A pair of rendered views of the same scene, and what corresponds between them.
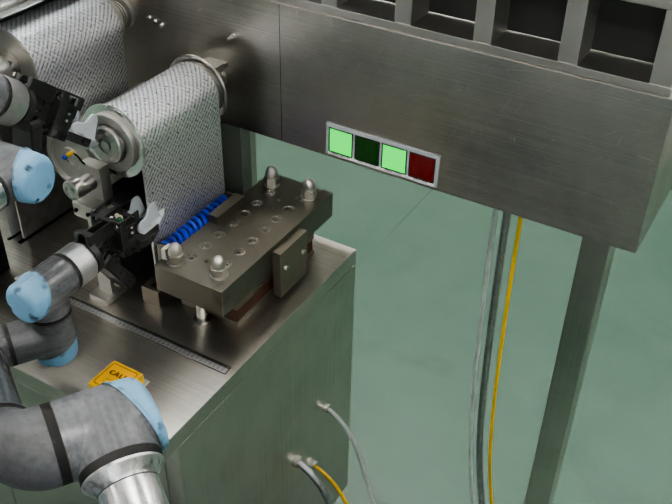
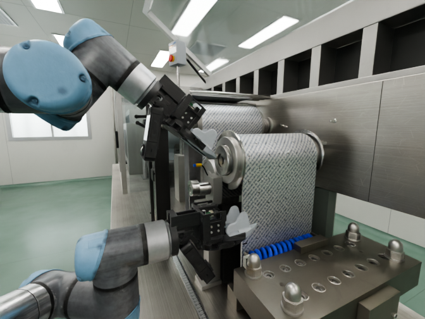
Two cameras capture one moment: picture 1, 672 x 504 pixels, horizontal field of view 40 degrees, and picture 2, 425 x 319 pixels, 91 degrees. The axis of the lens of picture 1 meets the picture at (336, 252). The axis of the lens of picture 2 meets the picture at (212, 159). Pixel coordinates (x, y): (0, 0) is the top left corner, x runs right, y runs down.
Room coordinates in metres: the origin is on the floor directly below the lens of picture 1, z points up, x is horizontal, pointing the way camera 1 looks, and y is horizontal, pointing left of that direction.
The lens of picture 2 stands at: (1.02, 0.15, 1.33)
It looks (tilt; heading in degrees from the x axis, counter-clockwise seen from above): 9 degrees down; 35
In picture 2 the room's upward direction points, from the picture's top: straight up
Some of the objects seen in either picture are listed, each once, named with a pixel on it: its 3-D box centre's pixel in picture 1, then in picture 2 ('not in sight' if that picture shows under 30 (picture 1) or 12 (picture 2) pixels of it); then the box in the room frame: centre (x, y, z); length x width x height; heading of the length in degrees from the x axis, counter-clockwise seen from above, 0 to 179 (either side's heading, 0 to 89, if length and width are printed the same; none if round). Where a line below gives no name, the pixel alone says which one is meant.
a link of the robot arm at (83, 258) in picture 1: (74, 264); (157, 239); (1.27, 0.46, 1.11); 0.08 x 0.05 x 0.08; 60
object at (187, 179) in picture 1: (186, 183); (280, 212); (1.54, 0.30, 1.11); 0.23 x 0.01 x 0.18; 150
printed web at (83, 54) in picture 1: (110, 138); (240, 178); (1.64, 0.47, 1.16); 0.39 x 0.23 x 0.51; 60
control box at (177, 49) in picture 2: not in sight; (176, 54); (1.76, 0.87, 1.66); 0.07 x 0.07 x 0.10; 78
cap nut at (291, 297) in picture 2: (218, 265); (292, 295); (1.35, 0.22, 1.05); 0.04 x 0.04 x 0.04
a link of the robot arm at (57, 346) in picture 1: (44, 335); (109, 298); (1.19, 0.51, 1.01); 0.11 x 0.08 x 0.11; 118
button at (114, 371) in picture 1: (116, 382); not in sight; (1.18, 0.39, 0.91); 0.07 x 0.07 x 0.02; 60
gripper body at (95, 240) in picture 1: (106, 238); (196, 228); (1.34, 0.42, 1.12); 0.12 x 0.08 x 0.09; 150
